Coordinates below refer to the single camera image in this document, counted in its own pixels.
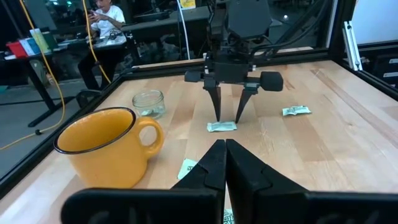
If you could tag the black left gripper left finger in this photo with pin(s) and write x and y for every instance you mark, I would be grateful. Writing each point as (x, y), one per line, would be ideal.
(211, 174)

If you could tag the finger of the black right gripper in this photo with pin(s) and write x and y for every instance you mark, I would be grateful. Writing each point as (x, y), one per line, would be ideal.
(244, 102)
(216, 102)

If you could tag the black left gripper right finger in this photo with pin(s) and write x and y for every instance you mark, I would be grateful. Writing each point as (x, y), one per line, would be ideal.
(245, 177)

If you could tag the green white sweetener packet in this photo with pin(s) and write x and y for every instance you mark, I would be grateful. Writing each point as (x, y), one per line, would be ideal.
(296, 110)
(221, 126)
(228, 217)
(186, 168)

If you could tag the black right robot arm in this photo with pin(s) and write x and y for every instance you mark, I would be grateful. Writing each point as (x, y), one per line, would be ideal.
(248, 18)

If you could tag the white rod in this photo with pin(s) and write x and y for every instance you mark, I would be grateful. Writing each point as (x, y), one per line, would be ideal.
(184, 31)

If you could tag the small clear glass jar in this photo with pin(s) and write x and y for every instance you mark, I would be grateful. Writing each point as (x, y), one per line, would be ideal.
(146, 99)

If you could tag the yellow paper note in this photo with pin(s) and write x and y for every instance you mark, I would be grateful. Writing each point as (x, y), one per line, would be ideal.
(188, 3)

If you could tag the yellow ceramic mug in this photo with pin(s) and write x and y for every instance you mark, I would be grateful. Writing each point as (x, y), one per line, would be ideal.
(109, 161)

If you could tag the person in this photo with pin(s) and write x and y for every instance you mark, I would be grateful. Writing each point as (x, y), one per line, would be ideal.
(107, 18)

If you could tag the black office desk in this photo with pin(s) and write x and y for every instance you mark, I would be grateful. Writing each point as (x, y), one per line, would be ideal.
(40, 90)

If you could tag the dark green box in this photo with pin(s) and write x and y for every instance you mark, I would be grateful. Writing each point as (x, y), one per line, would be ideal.
(50, 40)

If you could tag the pale green box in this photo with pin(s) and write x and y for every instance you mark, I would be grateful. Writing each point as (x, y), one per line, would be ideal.
(38, 40)

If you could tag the white blue box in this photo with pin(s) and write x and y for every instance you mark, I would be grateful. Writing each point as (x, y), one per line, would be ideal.
(30, 46)

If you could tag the red box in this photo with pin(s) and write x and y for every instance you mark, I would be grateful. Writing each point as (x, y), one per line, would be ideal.
(17, 49)

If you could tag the silver aluminium bracket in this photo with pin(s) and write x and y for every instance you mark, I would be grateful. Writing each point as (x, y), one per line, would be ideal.
(353, 46)

